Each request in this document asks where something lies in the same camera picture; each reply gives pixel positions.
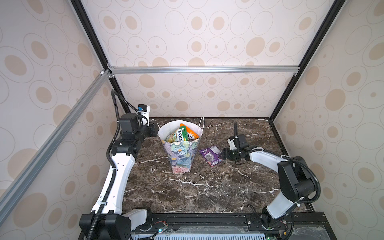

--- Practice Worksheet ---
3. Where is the purple pink snack bag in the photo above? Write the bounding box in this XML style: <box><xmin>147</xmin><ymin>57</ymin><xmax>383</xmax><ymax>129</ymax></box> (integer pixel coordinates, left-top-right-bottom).
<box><xmin>199</xmin><ymin>146</ymin><xmax>222</xmax><ymax>167</ymax></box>

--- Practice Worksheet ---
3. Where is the green spring tea snack bag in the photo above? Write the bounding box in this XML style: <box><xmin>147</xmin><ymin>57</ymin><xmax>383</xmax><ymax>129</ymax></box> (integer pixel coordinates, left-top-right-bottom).
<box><xmin>166</xmin><ymin>126</ymin><xmax>188</xmax><ymax>143</ymax></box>

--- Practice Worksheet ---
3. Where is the floral paper bag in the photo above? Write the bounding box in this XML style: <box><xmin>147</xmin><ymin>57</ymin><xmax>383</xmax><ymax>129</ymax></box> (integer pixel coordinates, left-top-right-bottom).
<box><xmin>158</xmin><ymin>117</ymin><xmax>205</xmax><ymax>174</ymax></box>

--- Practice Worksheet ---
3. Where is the orange snack bag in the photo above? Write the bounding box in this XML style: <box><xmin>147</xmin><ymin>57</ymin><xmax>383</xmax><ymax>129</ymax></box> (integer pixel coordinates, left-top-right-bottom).
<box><xmin>180</xmin><ymin>124</ymin><xmax>200</xmax><ymax>141</ymax></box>

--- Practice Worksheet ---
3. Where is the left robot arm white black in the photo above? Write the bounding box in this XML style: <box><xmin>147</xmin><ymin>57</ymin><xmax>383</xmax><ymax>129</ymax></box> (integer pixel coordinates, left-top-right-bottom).
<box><xmin>79</xmin><ymin>111</ymin><xmax>158</xmax><ymax>240</ymax></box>

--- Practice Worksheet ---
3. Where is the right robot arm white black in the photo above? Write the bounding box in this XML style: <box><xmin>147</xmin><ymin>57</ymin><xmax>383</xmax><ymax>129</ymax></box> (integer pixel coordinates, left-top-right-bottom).
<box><xmin>221</xmin><ymin>134</ymin><xmax>321</xmax><ymax>221</ymax></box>

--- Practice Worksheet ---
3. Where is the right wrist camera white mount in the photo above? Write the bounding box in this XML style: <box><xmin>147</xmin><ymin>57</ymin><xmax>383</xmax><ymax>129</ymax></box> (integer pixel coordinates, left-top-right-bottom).
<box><xmin>227</xmin><ymin>137</ymin><xmax>237</xmax><ymax>151</ymax></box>

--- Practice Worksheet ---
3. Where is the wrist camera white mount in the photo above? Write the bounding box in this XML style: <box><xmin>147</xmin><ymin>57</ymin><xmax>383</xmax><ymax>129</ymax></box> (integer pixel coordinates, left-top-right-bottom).
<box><xmin>138</xmin><ymin>104</ymin><xmax>150</xmax><ymax>126</ymax></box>
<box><xmin>227</xmin><ymin>137</ymin><xmax>237</xmax><ymax>151</ymax></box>

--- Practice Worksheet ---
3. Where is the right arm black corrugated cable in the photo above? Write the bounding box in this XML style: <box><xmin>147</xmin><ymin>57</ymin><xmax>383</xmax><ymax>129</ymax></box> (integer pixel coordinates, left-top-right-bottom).
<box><xmin>233</xmin><ymin>122</ymin><xmax>322</xmax><ymax>240</ymax></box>

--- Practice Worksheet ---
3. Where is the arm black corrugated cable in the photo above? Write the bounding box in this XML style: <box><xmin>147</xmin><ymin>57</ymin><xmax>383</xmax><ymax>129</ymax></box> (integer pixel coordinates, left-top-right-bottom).
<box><xmin>233</xmin><ymin>122</ymin><xmax>322</xmax><ymax>240</ymax></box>
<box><xmin>85</xmin><ymin>89</ymin><xmax>149</xmax><ymax>240</ymax></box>

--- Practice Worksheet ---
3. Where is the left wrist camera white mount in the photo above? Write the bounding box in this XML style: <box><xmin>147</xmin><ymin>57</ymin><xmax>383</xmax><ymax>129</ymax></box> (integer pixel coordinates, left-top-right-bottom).
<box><xmin>138</xmin><ymin>104</ymin><xmax>150</xmax><ymax>126</ymax></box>

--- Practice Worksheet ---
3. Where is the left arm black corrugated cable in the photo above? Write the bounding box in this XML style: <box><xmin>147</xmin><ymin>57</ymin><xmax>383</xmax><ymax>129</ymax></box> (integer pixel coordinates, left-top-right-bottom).
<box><xmin>85</xmin><ymin>89</ymin><xmax>149</xmax><ymax>240</ymax></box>

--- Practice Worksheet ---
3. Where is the silver aluminium rail back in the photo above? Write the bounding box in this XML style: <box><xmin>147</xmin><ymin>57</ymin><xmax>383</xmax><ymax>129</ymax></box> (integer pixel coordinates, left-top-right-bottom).
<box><xmin>111</xmin><ymin>66</ymin><xmax>300</xmax><ymax>74</ymax></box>

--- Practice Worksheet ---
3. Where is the silver aluminium rail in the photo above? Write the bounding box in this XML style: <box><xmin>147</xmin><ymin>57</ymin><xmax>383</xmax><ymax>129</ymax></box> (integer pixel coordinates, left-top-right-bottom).
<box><xmin>1</xmin><ymin>69</ymin><xmax>112</xmax><ymax>225</ymax></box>
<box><xmin>111</xmin><ymin>66</ymin><xmax>300</xmax><ymax>74</ymax></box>

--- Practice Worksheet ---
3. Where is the silver aluminium rail left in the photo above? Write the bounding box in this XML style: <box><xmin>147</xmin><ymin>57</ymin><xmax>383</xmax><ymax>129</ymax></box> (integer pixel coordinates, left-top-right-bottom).
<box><xmin>1</xmin><ymin>69</ymin><xmax>112</xmax><ymax>225</ymax></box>

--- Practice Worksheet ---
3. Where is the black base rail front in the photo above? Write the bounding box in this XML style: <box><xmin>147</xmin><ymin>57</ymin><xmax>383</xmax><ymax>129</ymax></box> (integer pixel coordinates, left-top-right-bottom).
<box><xmin>77</xmin><ymin>211</ymin><xmax>338</xmax><ymax>240</ymax></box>

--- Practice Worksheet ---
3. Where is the black corner frame post left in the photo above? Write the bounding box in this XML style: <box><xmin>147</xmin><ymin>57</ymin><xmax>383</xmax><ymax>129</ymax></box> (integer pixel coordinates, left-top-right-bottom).
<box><xmin>70</xmin><ymin>0</ymin><xmax>131</xmax><ymax>113</ymax></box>

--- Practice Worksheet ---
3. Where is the black corner frame post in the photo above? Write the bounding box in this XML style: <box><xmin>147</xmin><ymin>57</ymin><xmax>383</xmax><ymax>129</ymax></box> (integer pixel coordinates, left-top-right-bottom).
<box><xmin>70</xmin><ymin>0</ymin><xmax>131</xmax><ymax>113</ymax></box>
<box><xmin>270</xmin><ymin>0</ymin><xmax>347</xmax><ymax>123</ymax></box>

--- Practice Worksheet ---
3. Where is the black corner frame post right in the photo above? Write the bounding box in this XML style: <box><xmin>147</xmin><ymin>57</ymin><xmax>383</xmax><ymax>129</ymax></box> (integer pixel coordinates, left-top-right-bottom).
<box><xmin>270</xmin><ymin>0</ymin><xmax>347</xmax><ymax>123</ymax></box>

